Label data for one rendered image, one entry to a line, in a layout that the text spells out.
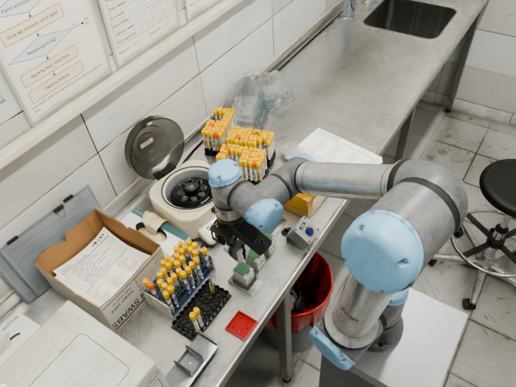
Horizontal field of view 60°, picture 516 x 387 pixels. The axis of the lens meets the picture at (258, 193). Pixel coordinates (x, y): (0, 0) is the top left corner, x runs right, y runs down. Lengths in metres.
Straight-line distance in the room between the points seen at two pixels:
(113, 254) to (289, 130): 0.86
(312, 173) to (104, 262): 0.76
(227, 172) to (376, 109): 1.11
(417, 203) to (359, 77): 1.55
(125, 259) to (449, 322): 0.94
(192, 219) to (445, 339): 0.79
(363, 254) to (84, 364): 0.62
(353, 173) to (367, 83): 1.31
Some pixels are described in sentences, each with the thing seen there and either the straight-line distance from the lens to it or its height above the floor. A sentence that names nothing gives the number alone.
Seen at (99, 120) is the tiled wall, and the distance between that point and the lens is 1.48.
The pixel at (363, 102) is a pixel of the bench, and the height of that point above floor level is 0.87.
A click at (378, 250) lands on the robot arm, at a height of 1.53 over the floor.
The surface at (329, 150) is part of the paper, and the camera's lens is 1.75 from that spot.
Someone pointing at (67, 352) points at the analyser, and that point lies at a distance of 1.06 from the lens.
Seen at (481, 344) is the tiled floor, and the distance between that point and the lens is 2.41.
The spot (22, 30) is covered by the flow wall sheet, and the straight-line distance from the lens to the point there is 1.25.
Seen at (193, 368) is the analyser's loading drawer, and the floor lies 0.91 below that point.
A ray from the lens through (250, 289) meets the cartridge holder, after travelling 1.36.
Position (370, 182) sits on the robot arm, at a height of 1.46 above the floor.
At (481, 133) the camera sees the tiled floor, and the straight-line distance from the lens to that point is 3.44.
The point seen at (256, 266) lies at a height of 0.91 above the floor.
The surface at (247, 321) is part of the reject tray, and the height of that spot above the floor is 0.88.
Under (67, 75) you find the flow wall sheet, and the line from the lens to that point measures 1.36.
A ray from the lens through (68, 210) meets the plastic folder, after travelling 1.48.
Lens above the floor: 2.05
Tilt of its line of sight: 47 degrees down
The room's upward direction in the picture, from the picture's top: 5 degrees counter-clockwise
